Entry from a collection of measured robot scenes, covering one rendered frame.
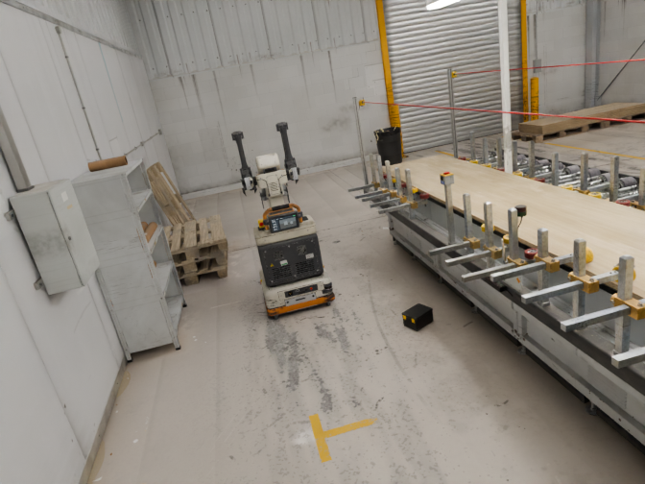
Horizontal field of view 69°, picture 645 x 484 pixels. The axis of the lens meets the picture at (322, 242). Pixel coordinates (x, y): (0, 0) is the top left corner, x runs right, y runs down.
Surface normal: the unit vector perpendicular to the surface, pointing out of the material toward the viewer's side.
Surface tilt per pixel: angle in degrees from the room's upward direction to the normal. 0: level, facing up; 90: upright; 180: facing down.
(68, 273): 90
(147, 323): 90
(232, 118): 90
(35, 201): 90
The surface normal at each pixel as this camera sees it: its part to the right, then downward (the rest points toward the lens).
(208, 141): 0.21, 0.30
